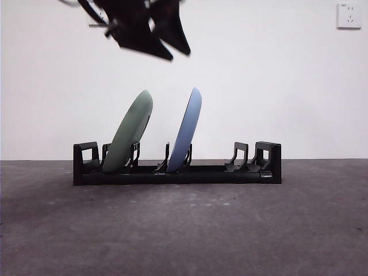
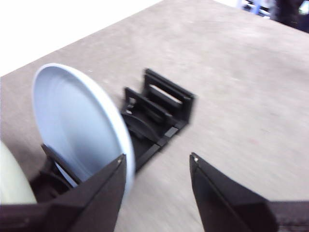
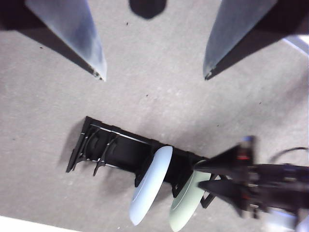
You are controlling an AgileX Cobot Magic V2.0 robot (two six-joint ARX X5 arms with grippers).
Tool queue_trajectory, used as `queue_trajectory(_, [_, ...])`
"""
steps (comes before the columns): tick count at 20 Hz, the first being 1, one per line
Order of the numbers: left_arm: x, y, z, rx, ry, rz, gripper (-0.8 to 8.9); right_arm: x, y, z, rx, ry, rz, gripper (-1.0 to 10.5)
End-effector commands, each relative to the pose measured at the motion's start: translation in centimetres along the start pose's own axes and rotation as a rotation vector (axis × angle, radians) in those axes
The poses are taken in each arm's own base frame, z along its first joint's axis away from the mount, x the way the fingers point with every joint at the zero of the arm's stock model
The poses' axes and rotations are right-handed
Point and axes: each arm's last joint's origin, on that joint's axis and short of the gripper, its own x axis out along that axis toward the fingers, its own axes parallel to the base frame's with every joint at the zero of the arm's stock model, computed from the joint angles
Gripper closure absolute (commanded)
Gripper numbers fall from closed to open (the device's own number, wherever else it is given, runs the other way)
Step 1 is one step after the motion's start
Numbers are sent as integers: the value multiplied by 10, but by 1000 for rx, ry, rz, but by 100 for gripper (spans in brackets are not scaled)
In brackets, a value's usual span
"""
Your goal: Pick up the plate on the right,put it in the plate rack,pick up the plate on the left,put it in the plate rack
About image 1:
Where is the green round plate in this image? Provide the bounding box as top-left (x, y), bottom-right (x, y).
top-left (102, 89), bottom-right (154, 173)

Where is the blue round plate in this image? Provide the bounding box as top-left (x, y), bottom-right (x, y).
top-left (166, 87), bottom-right (203, 174)

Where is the black plastic plate rack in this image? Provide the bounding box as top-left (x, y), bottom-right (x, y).
top-left (72, 141), bottom-right (282, 186)

